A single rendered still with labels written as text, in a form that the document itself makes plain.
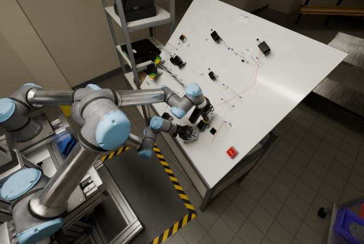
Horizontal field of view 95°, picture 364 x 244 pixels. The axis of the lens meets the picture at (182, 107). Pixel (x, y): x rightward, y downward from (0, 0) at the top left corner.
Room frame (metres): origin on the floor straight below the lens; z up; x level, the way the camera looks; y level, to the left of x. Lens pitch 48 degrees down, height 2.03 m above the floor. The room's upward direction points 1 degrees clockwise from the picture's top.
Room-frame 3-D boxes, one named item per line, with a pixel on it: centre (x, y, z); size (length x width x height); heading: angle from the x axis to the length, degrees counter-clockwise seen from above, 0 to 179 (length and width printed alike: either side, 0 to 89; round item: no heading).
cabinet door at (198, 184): (0.63, -0.06, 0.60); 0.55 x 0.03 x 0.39; 33
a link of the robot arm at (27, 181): (0.19, 0.59, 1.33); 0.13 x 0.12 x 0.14; 43
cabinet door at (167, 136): (1.09, 0.24, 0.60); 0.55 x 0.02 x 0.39; 33
